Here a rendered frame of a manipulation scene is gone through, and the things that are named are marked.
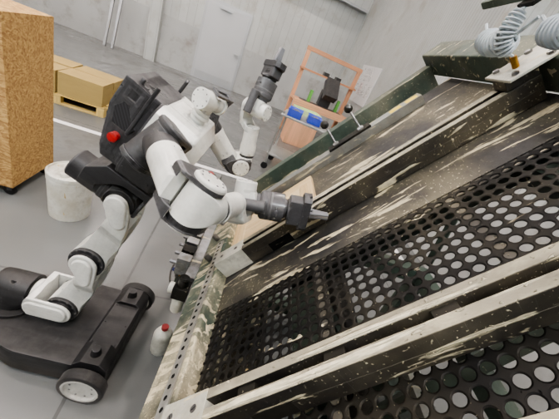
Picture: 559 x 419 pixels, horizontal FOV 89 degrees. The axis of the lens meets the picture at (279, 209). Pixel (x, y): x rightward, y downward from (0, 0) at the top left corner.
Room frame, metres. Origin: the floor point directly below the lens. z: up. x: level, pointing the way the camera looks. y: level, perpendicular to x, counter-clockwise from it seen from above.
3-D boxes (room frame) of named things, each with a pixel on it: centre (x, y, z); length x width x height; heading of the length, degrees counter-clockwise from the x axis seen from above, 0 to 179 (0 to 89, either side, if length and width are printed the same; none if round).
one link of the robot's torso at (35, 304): (0.86, 0.80, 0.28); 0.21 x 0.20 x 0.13; 100
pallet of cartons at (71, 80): (3.75, 3.37, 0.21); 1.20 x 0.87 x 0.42; 102
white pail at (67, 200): (1.70, 1.50, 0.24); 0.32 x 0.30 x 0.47; 16
